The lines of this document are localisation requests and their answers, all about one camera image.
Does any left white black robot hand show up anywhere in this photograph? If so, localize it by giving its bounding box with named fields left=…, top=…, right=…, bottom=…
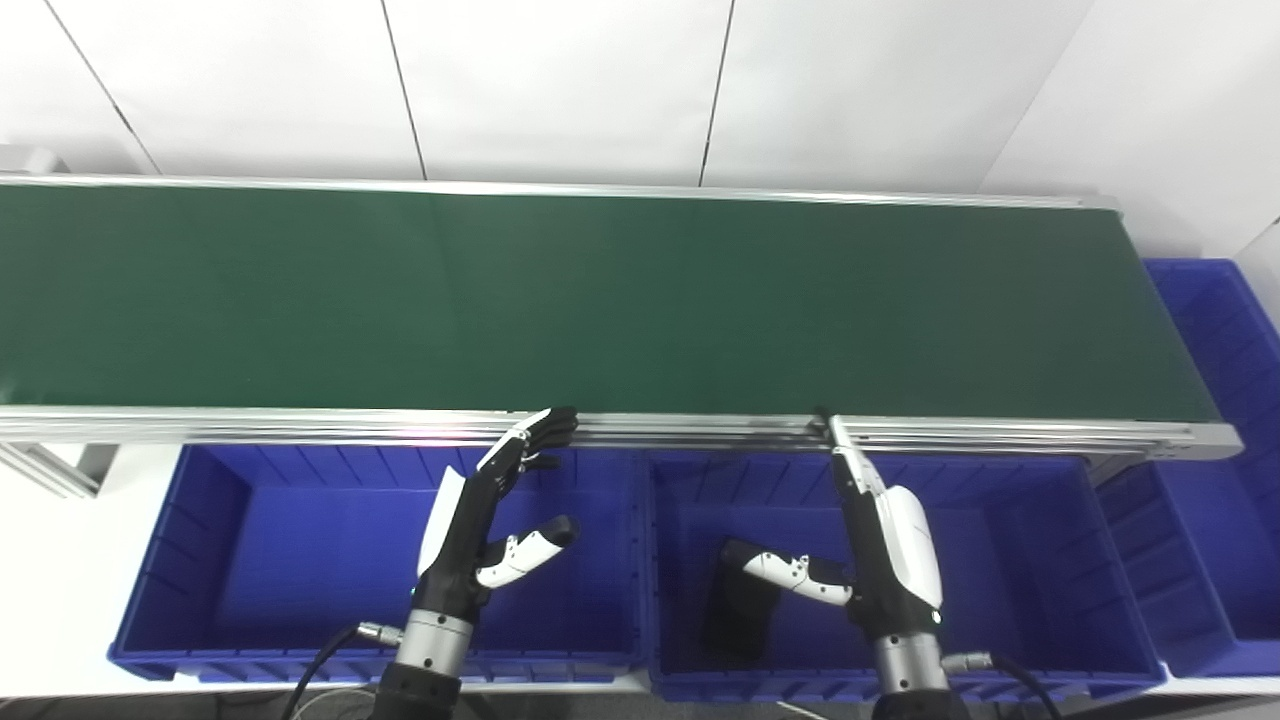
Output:
left=413, top=405, right=583, bottom=616

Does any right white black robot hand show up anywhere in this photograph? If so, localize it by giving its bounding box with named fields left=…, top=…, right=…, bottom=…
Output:
left=722, top=415, right=946, bottom=641

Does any black cylinder block part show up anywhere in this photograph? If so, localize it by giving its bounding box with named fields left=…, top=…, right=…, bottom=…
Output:
left=700, top=540, right=783, bottom=666

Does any blue plastic bin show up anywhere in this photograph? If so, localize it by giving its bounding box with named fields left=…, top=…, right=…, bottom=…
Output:
left=1095, top=258, right=1280, bottom=681
left=645, top=450, right=1169, bottom=704
left=108, top=443, right=651, bottom=686

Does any green conveyor belt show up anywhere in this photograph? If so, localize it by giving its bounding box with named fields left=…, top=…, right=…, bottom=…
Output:
left=0, top=175, right=1244, bottom=463

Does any aluminium conveyor support leg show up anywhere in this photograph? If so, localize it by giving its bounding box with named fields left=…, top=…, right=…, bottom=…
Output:
left=0, top=440, right=121, bottom=499

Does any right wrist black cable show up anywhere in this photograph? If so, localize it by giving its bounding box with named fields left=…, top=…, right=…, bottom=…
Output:
left=940, top=650, right=1066, bottom=720

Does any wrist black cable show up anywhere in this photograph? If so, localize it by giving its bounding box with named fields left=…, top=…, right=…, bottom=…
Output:
left=940, top=650, right=1066, bottom=720
left=280, top=620, right=406, bottom=720

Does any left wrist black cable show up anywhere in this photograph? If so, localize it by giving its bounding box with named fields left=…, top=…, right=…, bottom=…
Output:
left=280, top=620, right=406, bottom=720

